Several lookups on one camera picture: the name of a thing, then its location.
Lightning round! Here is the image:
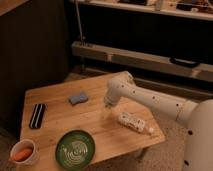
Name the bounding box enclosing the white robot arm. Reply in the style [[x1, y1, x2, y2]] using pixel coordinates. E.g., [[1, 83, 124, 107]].
[[104, 71, 213, 171]]

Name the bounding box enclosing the blue sponge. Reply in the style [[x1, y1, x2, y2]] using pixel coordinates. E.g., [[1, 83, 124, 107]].
[[69, 92, 88, 105]]

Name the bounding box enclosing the wooden table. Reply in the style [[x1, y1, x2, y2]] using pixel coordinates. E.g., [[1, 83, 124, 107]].
[[16, 74, 165, 171]]

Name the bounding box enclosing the green patterned plate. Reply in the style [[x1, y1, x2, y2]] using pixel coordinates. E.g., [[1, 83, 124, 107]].
[[55, 130, 96, 171]]

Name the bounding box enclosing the black rectangular case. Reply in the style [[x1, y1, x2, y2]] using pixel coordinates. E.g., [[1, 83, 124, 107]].
[[29, 104, 46, 129]]

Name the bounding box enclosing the metal shelf rack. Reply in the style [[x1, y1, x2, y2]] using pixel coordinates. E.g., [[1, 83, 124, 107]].
[[68, 0, 213, 82]]

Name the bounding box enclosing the orange carrot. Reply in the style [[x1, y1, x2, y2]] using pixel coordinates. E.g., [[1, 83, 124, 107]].
[[10, 148, 32, 162]]

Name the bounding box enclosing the black handle loop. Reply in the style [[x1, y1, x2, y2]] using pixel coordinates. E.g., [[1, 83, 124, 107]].
[[169, 57, 200, 68]]

